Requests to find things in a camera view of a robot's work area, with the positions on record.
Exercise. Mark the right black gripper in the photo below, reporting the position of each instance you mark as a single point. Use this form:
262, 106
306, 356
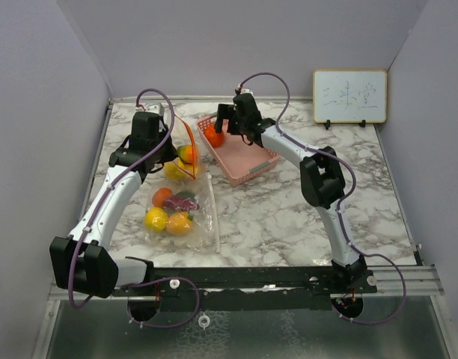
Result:
225, 112

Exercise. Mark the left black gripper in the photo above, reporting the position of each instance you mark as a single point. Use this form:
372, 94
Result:
171, 155

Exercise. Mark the orange toy tangerine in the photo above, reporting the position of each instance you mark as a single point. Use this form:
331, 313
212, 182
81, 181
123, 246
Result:
213, 137

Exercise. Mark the green yellow toy mango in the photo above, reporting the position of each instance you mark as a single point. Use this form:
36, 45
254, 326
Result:
188, 153

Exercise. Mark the yellow toy fruit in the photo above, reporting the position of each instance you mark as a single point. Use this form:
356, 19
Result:
173, 172

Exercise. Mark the pink plastic basket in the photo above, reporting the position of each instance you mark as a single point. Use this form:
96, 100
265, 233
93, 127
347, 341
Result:
238, 161

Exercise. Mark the green toy lime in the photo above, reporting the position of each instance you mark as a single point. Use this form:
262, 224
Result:
186, 194

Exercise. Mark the purple toy sweet potato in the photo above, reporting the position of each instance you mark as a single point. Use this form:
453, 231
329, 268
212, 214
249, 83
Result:
180, 204

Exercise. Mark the yellow toy lemon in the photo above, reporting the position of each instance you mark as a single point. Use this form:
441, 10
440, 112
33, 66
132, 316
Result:
156, 219

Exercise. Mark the clear zip top bag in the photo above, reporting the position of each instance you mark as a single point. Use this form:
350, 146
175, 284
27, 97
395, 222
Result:
204, 236

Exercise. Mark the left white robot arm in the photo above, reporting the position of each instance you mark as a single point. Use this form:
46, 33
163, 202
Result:
81, 261

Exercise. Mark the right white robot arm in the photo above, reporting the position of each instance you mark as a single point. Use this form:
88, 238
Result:
322, 180

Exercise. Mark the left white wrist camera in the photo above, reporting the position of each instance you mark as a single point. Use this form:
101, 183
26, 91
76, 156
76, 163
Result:
155, 108

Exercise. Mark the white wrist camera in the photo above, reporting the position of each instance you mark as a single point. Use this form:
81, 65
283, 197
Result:
241, 90
155, 108

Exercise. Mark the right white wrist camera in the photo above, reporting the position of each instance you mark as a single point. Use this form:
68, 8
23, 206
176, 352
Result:
241, 90

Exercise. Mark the small whiteboard wooden frame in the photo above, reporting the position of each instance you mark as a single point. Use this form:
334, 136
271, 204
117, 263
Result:
350, 96

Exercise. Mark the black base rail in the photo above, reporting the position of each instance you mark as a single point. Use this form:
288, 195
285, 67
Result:
246, 289

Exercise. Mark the aluminium frame rail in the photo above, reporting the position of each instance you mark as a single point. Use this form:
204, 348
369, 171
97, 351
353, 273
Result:
419, 281

